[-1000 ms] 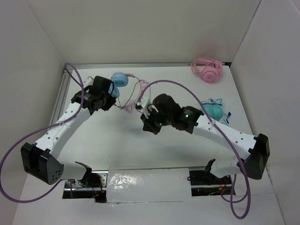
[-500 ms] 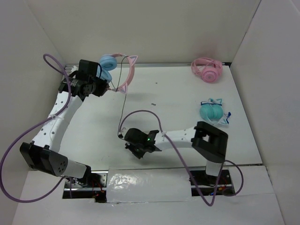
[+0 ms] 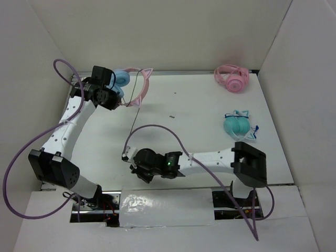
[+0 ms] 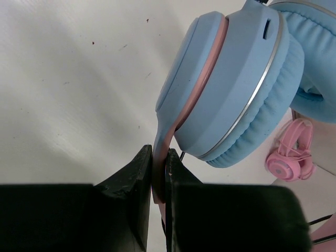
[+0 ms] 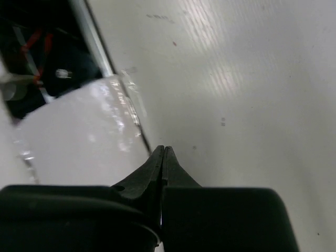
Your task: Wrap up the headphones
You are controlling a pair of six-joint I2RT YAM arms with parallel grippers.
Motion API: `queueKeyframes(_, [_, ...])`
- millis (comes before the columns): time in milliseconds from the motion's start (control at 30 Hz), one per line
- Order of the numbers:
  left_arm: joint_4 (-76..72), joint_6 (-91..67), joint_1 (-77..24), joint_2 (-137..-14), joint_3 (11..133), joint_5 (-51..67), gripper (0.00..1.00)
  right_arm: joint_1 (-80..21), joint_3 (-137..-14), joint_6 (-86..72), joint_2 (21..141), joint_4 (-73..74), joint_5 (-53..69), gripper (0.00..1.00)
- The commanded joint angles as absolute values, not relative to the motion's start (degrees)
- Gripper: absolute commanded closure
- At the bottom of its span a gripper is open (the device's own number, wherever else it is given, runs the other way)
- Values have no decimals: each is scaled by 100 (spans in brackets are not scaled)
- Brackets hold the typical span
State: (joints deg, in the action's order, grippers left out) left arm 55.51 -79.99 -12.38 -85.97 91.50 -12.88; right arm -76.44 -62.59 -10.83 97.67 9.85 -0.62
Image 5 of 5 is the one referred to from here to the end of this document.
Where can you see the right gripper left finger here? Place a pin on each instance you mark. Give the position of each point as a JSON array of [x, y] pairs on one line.
[[122, 217]]

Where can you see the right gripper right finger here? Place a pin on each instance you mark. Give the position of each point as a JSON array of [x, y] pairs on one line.
[[196, 218]]

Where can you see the white taped cover plate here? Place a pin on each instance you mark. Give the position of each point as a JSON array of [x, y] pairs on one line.
[[87, 137]]

